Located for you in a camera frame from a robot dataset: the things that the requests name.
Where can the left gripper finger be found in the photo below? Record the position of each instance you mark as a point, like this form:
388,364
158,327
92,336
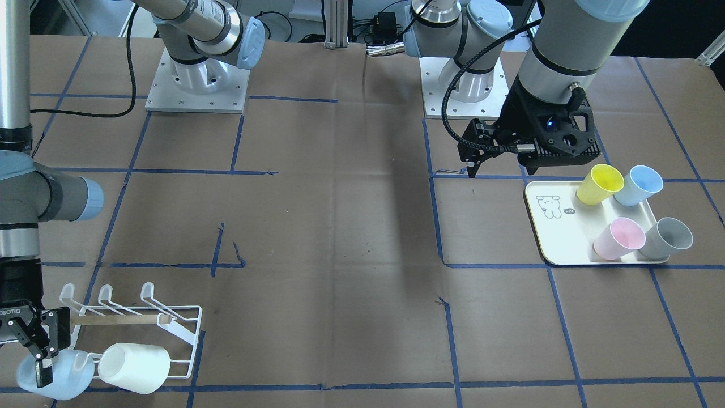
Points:
480,132

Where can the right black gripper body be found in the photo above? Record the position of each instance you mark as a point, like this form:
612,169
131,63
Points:
15,290

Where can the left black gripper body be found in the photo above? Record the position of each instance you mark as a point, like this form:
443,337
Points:
516,111

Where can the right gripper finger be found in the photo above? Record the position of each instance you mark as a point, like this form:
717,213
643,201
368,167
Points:
20,330
55,337

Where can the light blue cup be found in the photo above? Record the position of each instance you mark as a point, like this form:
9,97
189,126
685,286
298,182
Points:
72,374
640,183

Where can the white ikea cup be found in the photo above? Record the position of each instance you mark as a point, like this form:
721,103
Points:
135,367

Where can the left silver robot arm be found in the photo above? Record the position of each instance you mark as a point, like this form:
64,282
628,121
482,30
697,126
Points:
572,42

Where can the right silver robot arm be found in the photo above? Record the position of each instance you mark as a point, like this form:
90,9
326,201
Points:
33,193

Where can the yellow cup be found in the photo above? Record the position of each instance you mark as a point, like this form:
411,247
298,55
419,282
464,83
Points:
601,182

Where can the pink cup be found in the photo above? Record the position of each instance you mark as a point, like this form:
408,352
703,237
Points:
621,237

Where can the grey cup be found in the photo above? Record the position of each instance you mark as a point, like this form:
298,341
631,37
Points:
666,237

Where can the beige serving tray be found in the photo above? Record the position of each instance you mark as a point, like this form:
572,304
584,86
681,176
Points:
566,228

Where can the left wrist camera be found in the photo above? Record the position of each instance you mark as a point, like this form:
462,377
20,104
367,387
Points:
563,134

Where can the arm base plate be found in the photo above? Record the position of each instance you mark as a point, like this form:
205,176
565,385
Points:
475,96
207,87

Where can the white wire cup rack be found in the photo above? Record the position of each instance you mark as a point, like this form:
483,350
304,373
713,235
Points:
175,327

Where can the aluminium frame post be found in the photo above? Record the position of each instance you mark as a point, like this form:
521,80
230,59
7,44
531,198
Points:
336,23

